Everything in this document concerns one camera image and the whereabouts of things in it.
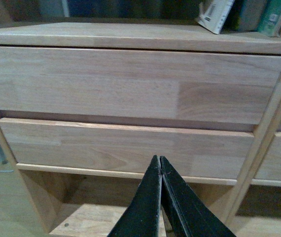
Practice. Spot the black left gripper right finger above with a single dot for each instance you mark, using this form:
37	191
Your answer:
186	213

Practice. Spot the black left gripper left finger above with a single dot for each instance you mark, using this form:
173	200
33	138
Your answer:
141	218

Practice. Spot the left wooden shelf unit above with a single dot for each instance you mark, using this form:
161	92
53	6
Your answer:
80	202

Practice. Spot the wooden shelf unit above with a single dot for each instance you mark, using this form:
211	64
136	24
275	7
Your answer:
80	202
256	207

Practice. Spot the right wooden shelf unit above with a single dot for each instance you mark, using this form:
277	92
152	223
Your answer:
256	207

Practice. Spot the lower wooden drawer left unit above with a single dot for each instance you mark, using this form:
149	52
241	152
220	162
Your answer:
193	152

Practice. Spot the upper wooden drawer left unit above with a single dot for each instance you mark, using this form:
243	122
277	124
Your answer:
209	87

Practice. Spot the white book with barcode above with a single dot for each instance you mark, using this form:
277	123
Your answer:
213	14

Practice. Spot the dark grey book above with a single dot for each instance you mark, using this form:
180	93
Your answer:
245	15

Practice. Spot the green book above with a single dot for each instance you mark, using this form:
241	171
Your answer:
270	22

